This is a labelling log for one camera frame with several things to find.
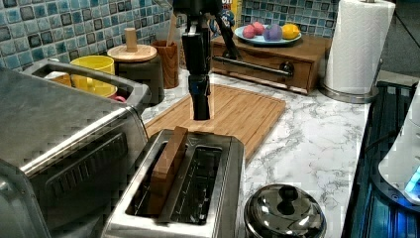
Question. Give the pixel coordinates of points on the brown wooden utensil holder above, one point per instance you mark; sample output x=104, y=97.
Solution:
x=169, y=62

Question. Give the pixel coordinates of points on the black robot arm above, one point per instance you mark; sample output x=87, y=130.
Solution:
x=206, y=9

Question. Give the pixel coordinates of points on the dark canister with wooden lid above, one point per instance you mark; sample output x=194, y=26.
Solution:
x=139, y=63

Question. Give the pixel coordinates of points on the light blue plate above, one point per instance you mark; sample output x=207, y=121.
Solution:
x=259, y=40

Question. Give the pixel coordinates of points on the white paper towel roll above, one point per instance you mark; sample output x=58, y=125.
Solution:
x=359, y=37

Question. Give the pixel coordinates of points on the bamboo cutting board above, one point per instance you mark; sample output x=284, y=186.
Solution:
x=248, y=116

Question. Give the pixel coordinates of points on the silver two-slot toaster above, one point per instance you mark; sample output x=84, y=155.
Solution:
x=204, y=201

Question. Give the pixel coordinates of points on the pink plush strawberry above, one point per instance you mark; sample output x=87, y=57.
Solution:
x=249, y=32

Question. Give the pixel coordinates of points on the steel paper towel holder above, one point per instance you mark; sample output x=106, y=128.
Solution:
x=351, y=97

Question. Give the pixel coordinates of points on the wooden spatula handle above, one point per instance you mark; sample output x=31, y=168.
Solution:
x=171, y=30

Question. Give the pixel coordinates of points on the red plush strawberry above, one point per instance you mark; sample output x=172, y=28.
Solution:
x=259, y=28

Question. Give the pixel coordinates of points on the wooden toast slice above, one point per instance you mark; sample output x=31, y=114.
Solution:
x=165, y=170

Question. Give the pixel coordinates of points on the wooden drawer box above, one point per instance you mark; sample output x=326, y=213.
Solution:
x=297, y=66

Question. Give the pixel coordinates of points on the stainless steel toaster oven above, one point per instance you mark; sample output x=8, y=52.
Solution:
x=69, y=140

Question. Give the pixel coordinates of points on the yellow cardboard box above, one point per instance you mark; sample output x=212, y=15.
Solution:
x=231, y=12

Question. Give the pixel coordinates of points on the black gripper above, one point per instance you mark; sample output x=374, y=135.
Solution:
x=196, y=45

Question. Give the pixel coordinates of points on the purple plush plum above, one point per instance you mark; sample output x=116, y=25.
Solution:
x=272, y=32

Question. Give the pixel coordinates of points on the yellow lemon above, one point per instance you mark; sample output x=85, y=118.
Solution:
x=290, y=31

